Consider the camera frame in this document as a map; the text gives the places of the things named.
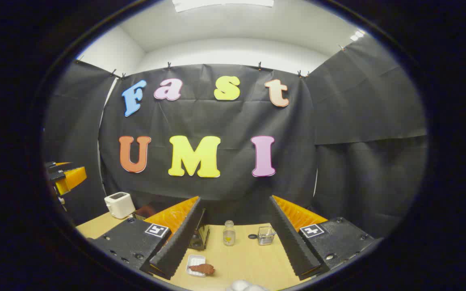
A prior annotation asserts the black backdrop cloth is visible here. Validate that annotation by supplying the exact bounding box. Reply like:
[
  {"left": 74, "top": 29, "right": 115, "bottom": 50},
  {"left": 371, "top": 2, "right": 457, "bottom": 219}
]
[{"left": 43, "top": 34, "right": 427, "bottom": 239}]

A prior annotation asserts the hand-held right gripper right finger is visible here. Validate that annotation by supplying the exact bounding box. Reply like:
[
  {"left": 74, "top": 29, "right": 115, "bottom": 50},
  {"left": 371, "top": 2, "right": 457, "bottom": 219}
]
[{"left": 268, "top": 195, "right": 376, "bottom": 281}]

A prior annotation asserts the black electric oven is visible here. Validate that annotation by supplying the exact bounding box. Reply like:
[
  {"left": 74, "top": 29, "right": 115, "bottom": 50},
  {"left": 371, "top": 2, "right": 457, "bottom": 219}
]
[{"left": 133, "top": 204, "right": 210, "bottom": 250}]

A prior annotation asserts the ceiling light panel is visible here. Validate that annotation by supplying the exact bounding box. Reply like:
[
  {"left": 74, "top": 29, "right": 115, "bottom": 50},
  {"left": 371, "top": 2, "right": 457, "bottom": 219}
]
[{"left": 172, "top": 0, "right": 275, "bottom": 13}]

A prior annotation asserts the brown meat piece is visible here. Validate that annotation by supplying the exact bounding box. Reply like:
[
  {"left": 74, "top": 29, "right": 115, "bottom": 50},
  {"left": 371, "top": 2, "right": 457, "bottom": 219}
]
[{"left": 189, "top": 263, "right": 216, "bottom": 276}]

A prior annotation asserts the white rectangular tray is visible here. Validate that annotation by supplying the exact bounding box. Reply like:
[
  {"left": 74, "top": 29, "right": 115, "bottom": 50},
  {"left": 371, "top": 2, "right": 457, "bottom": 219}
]
[{"left": 186, "top": 254, "right": 207, "bottom": 278}]

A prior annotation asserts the clear glass cup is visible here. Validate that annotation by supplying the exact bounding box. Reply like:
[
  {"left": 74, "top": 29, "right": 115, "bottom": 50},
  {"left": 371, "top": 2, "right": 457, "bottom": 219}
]
[{"left": 257, "top": 226, "right": 276, "bottom": 246}]

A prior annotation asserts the white toaster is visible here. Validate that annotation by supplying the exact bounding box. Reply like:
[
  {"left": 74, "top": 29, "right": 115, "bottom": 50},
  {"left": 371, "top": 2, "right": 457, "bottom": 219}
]
[{"left": 104, "top": 192, "right": 136, "bottom": 219}]

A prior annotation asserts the clear glass bottle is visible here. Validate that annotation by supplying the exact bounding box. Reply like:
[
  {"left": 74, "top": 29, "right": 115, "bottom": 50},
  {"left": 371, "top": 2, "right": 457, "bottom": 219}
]
[{"left": 223, "top": 220, "right": 236, "bottom": 246}]

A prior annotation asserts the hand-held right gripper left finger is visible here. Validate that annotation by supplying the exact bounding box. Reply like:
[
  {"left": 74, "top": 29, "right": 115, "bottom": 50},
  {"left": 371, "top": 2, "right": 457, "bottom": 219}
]
[{"left": 90, "top": 196, "right": 207, "bottom": 280}]

